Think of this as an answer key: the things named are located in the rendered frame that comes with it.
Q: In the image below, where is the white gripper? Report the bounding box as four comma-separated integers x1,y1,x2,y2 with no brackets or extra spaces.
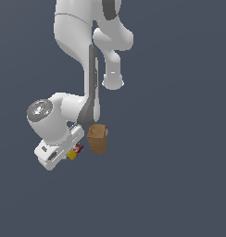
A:
33,124,86,171

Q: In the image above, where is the yellow and red box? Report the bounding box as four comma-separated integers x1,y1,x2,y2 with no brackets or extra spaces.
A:
66,142,84,161

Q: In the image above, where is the brown cardboard box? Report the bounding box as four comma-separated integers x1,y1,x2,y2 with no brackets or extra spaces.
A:
86,123,108,155

